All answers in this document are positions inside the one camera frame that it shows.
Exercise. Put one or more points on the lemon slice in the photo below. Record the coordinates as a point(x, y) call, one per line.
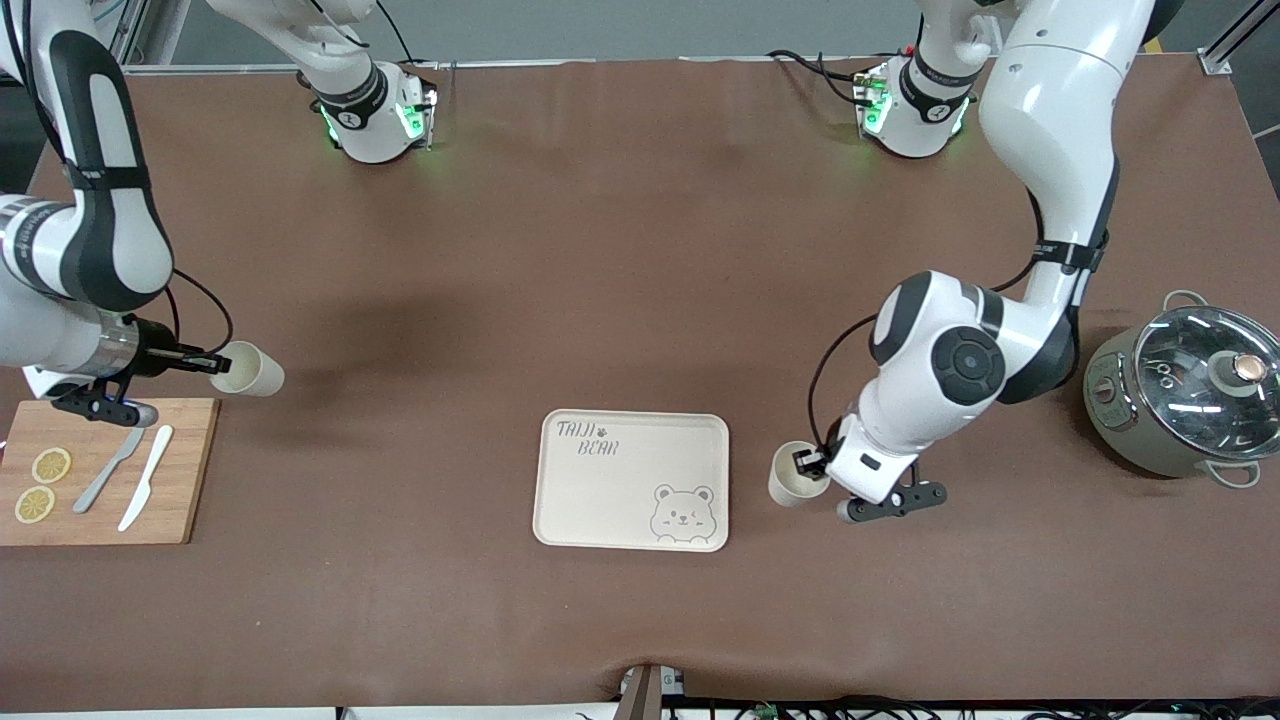
point(35, 505)
point(51, 465)

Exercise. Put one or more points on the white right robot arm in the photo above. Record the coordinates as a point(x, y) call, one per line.
point(110, 250)

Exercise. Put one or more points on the aluminium frame profile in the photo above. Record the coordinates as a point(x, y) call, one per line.
point(125, 30)
point(1215, 62)

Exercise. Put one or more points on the cream bear print tray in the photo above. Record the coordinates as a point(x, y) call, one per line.
point(600, 510)

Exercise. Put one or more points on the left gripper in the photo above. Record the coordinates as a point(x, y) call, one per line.
point(808, 463)

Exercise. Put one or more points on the wooden cutting board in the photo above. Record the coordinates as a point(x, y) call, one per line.
point(190, 480)

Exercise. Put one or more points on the green electric cooking pot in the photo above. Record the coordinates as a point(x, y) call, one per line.
point(1130, 420)

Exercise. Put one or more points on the grey plastic knife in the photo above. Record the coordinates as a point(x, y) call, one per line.
point(105, 475)

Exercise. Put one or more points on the glass pot lid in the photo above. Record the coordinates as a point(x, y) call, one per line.
point(1180, 400)

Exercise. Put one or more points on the white plastic knife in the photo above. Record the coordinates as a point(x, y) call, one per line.
point(150, 470)

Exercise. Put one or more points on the white plastic cup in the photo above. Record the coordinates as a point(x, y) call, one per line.
point(785, 487)
point(255, 372)

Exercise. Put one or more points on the brown table mat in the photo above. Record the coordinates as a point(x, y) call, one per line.
point(640, 250)

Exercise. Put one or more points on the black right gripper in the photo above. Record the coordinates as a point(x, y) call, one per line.
point(156, 353)

